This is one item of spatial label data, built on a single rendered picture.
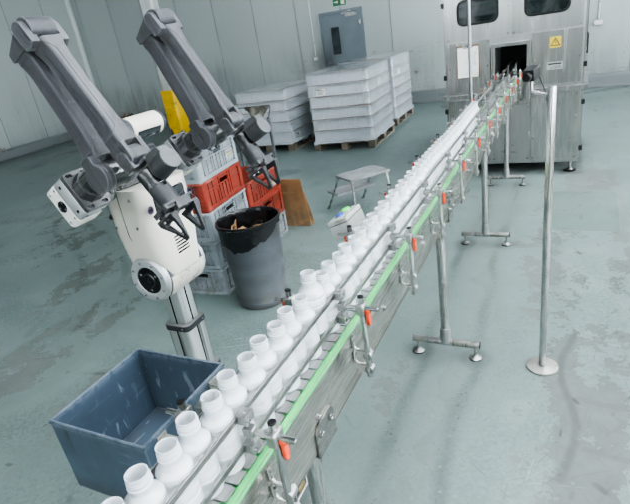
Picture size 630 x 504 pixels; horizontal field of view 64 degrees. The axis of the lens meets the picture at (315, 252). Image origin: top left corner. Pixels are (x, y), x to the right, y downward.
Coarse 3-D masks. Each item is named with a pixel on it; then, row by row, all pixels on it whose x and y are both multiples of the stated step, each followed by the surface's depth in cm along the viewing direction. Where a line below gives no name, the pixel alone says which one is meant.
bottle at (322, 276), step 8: (320, 272) 128; (320, 280) 126; (328, 280) 126; (328, 288) 126; (328, 296) 126; (336, 304) 129; (328, 312) 128; (336, 312) 129; (328, 320) 128; (336, 328) 130
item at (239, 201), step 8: (240, 192) 399; (232, 200) 390; (240, 200) 402; (216, 208) 366; (224, 208) 378; (232, 208) 390; (240, 208) 401; (208, 216) 358; (216, 216) 367; (208, 224) 361; (200, 232) 367; (208, 232) 364; (216, 232) 366; (200, 240) 369; (208, 240) 367; (216, 240) 366
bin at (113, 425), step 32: (160, 352) 144; (96, 384) 135; (128, 384) 145; (160, 384) 150; (192, 384) 144; (64, 416) 127; (96, 416) 136; (128, 416) 146; (160, 416) 152; (64, 448) 126; (96, 448) 119; (128, 448) 113; (96, 480) 127
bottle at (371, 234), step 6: (366, 222) 157; (372, 222) 154; (366, 228) 154; (372, 228) 154; (366, 234) 155; (372, 234) 155; (378, 234) 156; (372, 240) 155; (378, 246) 157; (372, 252) 156; (378, 252) 157; (372, 258) 157; (378, 258) 158; (378, 270) 159
